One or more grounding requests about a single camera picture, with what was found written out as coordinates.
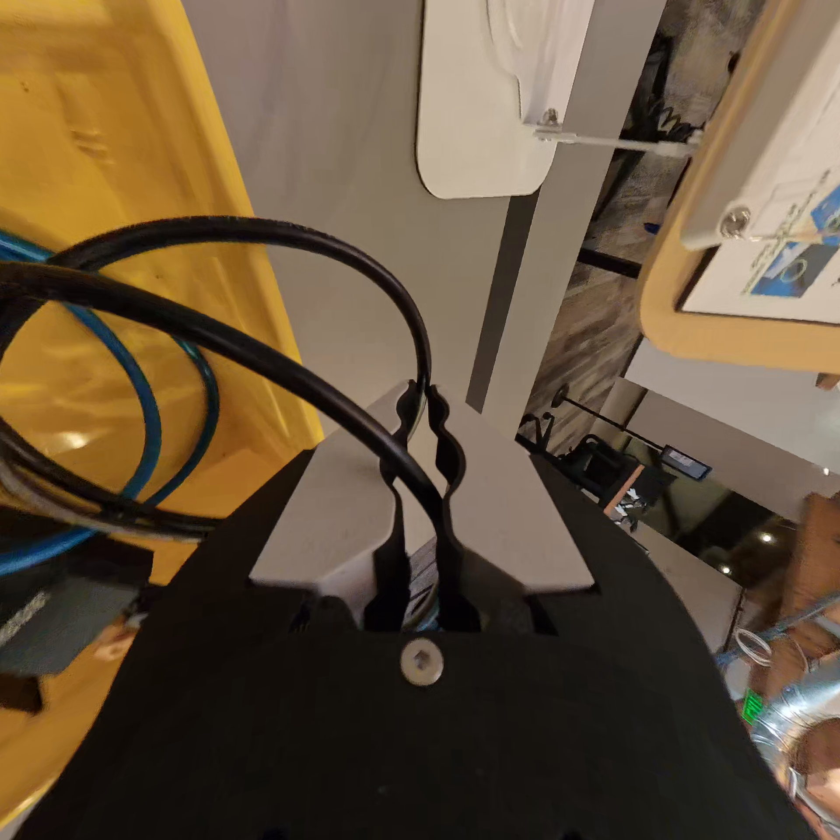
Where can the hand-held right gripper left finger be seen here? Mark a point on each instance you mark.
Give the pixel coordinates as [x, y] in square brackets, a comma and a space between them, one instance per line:
[328, 512]

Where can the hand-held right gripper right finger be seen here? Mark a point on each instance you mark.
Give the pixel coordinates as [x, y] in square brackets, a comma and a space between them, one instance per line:
[518, 525]

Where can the yellow plastic bin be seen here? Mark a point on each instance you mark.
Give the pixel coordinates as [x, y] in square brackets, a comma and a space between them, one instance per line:
[98, 164]

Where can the black equipment cart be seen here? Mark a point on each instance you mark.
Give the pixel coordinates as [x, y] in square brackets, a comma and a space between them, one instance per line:
[610, 469]

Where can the small dark screen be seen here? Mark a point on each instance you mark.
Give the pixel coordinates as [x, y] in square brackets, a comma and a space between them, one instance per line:
[687, 461]

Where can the wooden-edged display board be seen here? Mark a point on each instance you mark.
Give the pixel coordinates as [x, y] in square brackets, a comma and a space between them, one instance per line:
[663, 308]

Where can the black device box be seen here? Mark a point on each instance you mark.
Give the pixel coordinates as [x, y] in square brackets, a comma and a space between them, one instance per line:
[65, 610]

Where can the green lit sign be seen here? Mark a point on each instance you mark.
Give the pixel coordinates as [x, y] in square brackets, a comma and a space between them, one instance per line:
[753, 707]

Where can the clear acrylic holder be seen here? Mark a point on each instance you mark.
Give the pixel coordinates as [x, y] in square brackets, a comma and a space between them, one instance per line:
[590, 139]

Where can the white printed sheet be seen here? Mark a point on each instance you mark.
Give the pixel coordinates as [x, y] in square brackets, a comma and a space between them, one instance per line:
[787, 197]

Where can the silver air duct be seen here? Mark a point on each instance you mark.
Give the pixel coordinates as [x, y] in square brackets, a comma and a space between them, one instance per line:
[797, 715]

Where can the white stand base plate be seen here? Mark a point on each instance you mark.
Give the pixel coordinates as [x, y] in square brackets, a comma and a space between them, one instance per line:
[472, 131]

